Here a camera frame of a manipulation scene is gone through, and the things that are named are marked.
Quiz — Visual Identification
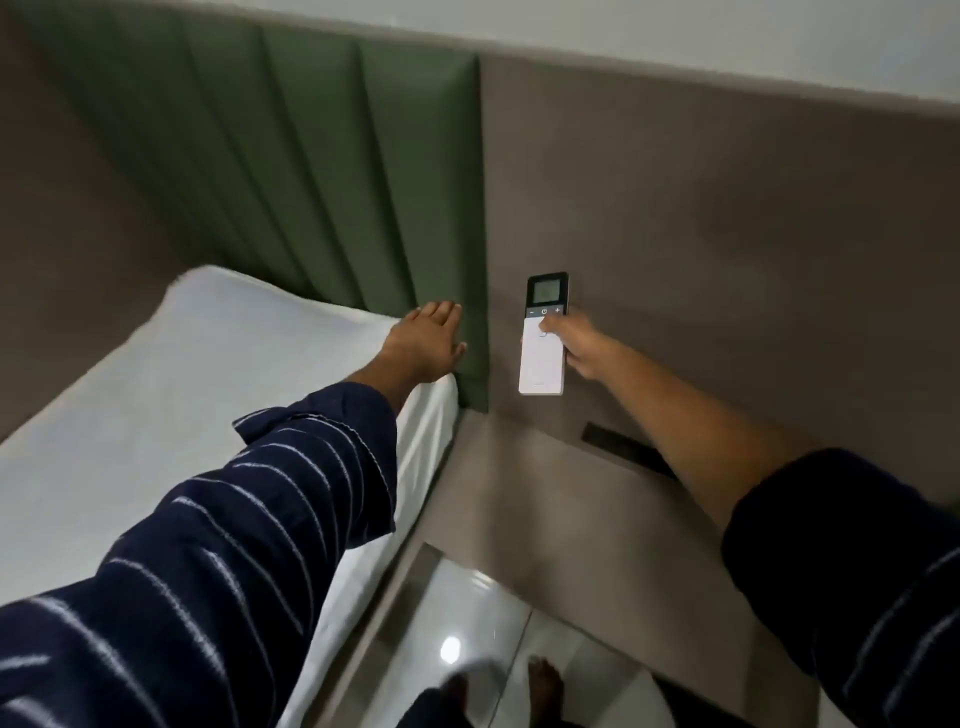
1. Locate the person's right hand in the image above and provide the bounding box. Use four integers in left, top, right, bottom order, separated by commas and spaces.
538, 312, 625, 381

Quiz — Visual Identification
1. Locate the person's foot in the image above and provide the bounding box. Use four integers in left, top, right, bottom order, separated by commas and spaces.
525, 656, 566, 723
441, 671, 475, 727

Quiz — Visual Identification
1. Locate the person's left hand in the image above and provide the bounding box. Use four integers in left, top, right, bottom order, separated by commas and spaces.
379, 300, 468, 387

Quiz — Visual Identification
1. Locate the green padded headboard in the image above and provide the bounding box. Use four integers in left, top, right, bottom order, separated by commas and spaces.
15, 0, 490, 414

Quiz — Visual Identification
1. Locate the person's left forearm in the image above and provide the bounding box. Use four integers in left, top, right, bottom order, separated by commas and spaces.
0, 351, 412, 728

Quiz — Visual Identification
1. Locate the taupe bedside table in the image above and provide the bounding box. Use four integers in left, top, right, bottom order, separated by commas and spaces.
318, 408, 826, 728

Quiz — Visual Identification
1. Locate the person's right forearm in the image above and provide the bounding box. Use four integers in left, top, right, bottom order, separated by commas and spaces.
597, 341, 826, 535

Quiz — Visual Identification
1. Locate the person's left foot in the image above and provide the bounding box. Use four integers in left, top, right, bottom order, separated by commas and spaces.
441, 671, 475, 727

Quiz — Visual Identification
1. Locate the person's right foot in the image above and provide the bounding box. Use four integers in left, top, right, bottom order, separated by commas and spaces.
525, 656, 566, 723

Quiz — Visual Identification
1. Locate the black socket panel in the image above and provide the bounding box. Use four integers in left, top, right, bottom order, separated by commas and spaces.
581, 422, 680, 481

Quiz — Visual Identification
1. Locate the taupe headboard panel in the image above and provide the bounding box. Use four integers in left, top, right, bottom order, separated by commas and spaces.
480, 51, 960, 519

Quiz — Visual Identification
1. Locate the white mattress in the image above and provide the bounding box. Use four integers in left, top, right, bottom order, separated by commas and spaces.
0, 264, 460, 728

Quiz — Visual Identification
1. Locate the white remote control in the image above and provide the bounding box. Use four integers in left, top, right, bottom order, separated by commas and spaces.
517, 271, 570, 397

